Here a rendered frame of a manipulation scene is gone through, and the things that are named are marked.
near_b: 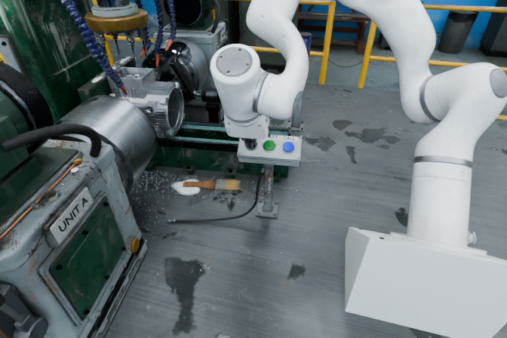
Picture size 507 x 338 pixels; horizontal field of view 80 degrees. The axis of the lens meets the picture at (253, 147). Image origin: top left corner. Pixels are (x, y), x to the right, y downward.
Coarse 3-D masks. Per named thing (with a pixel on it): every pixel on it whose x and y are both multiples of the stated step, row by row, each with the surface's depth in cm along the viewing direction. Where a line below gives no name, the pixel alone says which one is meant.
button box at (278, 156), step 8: (272, 136) 82; (280, 136) 82; (288, 136) 81; (240, 144) 82; (280, 144) 81; (296, 144) 80; (240, 152) 81; (248, 152) 80; (256, 152) 80; (264, 152) 80; (272, 152) 80; (280, 152) 80; (288, 152) 79; (296, 152) 79; (240, 160) 83; (248, 160) 83; (256, 160) 82; (264, 160) 81; (272, 160) 80; (280, 160) 80; (288, 160) 79; (296, 160) 79
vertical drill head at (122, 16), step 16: (112, 0) 86; (128, 0) 90; (96, 16) 88; (112, 16) 86; (128, 16) 88; (144, 16) 91; (96, 32) 91; (112, 32) 87; (128, 32) 90; (144, 32) 98; (144, 48) 101
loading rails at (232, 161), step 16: (192, 128) 116; (208, 128) 116; (224, 128) 116; (272, 128) 115; (288, 128) 114; (160, 144) 110; (176, 144) 109; (192, 144) 108; (208, 144) 107; (224, 144) 106; (160, 160) 114; (176, 160) 113; (192, 160) 112; (208, 160) 111; (224, 160) 110
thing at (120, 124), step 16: (96, 96) 84; (112, 96) 83; (80, 112) 75; (96, 112) 76; (112, 112) 78; (128, 112) 81; (96, 128) 71; (112, 128) 74; (128, 128) 78; (144, 128) 83; (112, 144) 72; (128, 144) 76; (144, 144) 82; (128, 160) 75; (144, 160) 83; (128, 176) 77
